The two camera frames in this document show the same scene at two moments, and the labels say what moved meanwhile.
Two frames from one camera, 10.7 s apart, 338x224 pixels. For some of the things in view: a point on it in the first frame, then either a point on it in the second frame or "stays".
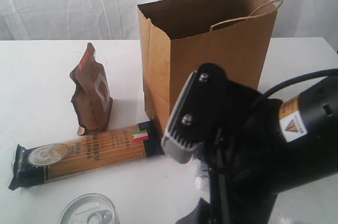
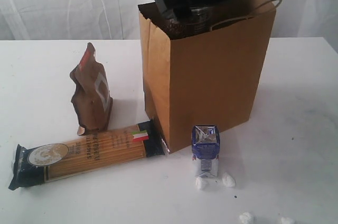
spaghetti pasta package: [31, 166] stays
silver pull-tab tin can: [91, 208] to [199, 21]
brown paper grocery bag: [228, 28] stays
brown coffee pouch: [92, 104] stays
